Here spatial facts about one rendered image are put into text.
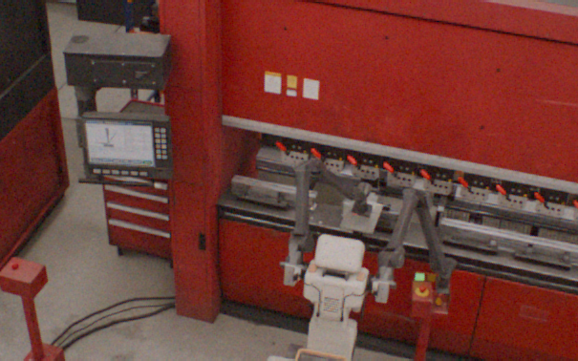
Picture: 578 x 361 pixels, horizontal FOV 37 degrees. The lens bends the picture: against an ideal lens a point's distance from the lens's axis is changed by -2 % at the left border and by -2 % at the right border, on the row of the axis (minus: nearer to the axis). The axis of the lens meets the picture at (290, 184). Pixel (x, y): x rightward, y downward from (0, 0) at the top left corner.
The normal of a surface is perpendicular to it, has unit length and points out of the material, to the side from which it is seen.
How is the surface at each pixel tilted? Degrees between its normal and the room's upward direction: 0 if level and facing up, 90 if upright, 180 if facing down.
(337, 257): 48
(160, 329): 0
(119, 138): 90
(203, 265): 90
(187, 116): 90
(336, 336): 82
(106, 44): 0
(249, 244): 90
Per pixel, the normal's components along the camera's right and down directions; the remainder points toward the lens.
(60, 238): 0.04, -0.82
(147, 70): -0.06, 0.57
